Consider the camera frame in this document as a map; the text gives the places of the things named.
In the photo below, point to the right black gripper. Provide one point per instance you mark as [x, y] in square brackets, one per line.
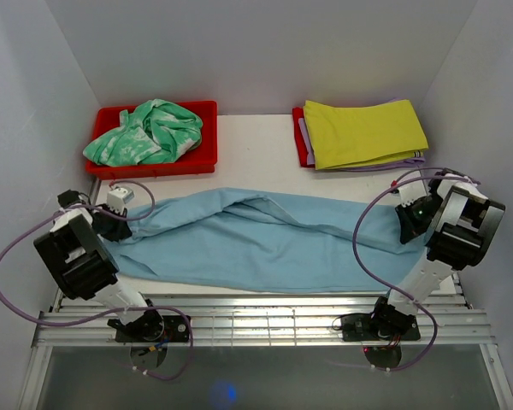
[409, 228]

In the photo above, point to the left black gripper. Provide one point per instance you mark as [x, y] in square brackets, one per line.
[121, 231]

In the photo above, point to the light blue trousers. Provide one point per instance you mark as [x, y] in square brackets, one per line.
[266, 242]

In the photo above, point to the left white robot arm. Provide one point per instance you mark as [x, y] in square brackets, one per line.
[74, 253]

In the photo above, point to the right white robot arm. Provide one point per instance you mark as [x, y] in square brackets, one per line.
[457, 223]

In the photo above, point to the green white patterned trousers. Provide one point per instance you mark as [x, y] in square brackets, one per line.
[155, 132]

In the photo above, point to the yellow folded trousers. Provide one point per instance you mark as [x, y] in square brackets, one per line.
[363, 132]

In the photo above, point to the lilac folded trousers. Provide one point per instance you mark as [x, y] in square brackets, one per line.
[308, 145]

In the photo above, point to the red folded trousers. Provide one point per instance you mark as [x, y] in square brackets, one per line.
[302, 139]

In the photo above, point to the red plastic bin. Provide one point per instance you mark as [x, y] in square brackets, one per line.
[197, 161]

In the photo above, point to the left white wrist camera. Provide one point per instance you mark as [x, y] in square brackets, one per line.
[118, 197]

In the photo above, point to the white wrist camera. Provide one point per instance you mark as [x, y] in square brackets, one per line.
[408, 192]
[118, 197]

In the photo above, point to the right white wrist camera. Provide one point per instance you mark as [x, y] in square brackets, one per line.
[408, 192]

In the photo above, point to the aluminium rail frame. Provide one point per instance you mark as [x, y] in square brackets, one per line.
[234, 318]

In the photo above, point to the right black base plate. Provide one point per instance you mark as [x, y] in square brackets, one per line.
[362, 327]

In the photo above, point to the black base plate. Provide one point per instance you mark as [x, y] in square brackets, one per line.
[362, 327]
[171, 328]

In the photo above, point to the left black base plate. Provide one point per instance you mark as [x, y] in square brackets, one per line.
[171, 328]

